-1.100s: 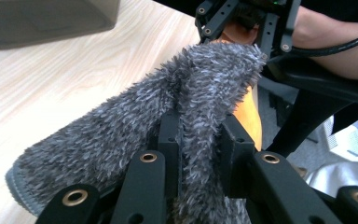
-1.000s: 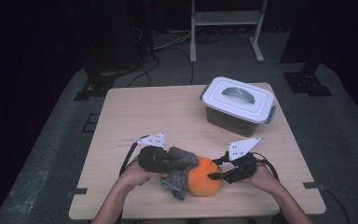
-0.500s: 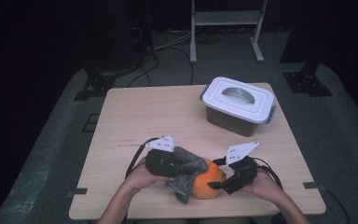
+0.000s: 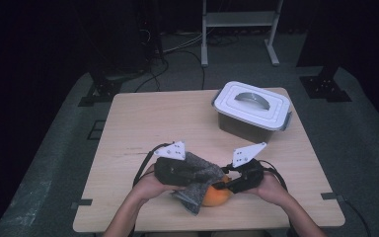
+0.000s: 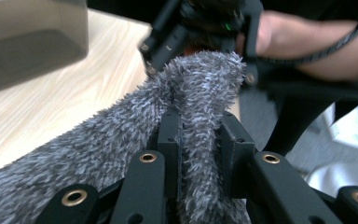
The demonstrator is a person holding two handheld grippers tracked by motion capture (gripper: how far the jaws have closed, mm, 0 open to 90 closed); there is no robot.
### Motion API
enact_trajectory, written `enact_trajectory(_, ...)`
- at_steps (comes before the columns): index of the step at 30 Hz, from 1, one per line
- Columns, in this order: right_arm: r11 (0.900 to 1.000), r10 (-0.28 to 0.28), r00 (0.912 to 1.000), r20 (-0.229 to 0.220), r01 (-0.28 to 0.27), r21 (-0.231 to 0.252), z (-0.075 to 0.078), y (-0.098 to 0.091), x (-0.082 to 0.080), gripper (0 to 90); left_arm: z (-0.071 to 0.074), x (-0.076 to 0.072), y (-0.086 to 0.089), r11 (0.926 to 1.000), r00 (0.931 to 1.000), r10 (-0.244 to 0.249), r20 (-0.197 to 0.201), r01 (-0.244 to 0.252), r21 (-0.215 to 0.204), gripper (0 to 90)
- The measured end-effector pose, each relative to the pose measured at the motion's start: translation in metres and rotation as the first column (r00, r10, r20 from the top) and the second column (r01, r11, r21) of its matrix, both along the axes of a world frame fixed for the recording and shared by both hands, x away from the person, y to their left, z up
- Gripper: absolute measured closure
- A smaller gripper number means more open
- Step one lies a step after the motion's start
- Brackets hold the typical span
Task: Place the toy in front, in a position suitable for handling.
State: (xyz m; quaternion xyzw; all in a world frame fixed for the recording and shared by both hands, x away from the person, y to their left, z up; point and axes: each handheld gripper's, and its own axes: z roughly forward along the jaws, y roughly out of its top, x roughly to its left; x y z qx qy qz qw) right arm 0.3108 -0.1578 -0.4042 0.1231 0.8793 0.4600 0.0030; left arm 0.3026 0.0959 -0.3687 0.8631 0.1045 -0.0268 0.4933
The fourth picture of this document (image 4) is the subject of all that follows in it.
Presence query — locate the person's right hand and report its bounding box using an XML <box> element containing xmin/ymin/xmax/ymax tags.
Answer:
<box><xmin>248</xmin><ymin>171</ymin><xmax>292</xmax><ymax>208</ymax></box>

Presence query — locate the right hand-held gripper cable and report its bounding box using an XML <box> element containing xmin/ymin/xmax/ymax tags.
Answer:
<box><xmin>259</xmin><ymin>159</ymin><xmax>289</xmax><ymax>192</ymax></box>

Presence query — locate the black floor tape square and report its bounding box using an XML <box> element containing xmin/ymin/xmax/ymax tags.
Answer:
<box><xmin>87</xmin><ymin>119</ymin><xmax>107</xmax><ymax>141</ymax></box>

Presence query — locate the orange plush toy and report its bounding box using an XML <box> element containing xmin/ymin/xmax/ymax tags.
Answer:
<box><xmin>200</xmin><ymin>175</ymin><xmax>234</xmax><ymax>208</ymax></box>

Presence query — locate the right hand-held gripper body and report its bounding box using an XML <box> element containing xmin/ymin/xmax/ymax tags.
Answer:
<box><xmin>231</xmin><ymin>141</ymin><xmax>267</xmax><ymax>195</ymax></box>

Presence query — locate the person's left hand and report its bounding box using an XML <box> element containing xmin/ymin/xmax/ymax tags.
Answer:
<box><xmin>131</xmin><ymin>163</ymin><xmax>186</xmax><ymax>201</ymax></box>

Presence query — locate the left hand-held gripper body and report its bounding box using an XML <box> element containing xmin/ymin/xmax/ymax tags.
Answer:
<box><xmin>153</xmin><ymin>140</ymin><xmax>193</xmax><ymax>187</ymax></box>

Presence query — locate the black cable bundle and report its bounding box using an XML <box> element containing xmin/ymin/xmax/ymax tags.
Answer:
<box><xmin>206</xmin><ymin>33</ymin><xmax>241</xmax><ymax>47</ymax></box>

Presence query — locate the left hand-held gripper cable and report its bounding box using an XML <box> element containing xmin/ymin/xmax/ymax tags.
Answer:
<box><xmin>132</xmin><ymin>141</ymin><xmax>175</xmax><ymax>188</ymax></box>

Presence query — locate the grey cloth pouch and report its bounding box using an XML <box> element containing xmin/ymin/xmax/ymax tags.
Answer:
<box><xmin>172</xmin><ymin>151</ymin><xmax>226</xmax><ymax>216</ymax></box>

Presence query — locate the thin black cable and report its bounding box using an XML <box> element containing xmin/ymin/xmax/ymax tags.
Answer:
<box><xmin>341</xmin><ymin>197</ymin><xmax>372</xmax><ymax>237</ymax></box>

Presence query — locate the black floor cable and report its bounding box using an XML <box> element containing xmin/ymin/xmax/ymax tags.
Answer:
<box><xmin>172</xmin><ymin>48</ymin><xmax>206</xmax><ymax>91</ymax></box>
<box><xmin>134</xmin><ymin>57</ymin><xmax>171</xmax><ymax>94</ymax></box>

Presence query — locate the black tape strip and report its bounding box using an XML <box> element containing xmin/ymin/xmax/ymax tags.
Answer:
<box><xmin>70</xmin><ymin>198</ymin><xmax>94</xmax><ymax>210</ymax></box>
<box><xmin>320</xmin><ymin>192</ymin><xmax>345</xmax><ymax>202</ymax></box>

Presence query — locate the white floor cable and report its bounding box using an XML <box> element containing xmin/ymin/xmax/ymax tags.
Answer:
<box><xmin>161</xmin><ymin>32</ymin><xmax>205</xmax><ymax>54</ymax></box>

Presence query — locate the dark equipment stand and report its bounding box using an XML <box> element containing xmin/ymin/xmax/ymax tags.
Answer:
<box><xmin>134</xmin><ymin>0</ymin><xmax>166</xmax><ymax>63</ymax></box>

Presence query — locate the black stand base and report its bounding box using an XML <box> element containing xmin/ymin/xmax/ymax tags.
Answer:
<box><xmin>77</xmin><ymin>65</ymin><xmax>123</xmax><ymax>108</ymax></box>
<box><xmin>299</xmin><ymin>65</ymin><xmax>353</xmax><ymax>103</ymax></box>

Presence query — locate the storage box with white lid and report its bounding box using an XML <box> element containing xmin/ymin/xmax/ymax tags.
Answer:
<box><xmin>211</xmin><ymin>80</ymin><xmax>293</xmax><ymax>146</ymax></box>

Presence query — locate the hand-held gripper cable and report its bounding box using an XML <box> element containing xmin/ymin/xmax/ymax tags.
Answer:
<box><xmin>259</xmin><ymin>159</ymin><xmax>289</xmax><ymax>192</ymax></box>
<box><xmin>132</xmin><ymin>141</ymin><xmax>175</xmax><ymax>188</ymax></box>

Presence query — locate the white metal stand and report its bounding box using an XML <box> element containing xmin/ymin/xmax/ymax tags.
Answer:
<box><xmin>200</xmin><ymin>0</ymin><xmax>284</xmax><ymax>68</ymax></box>

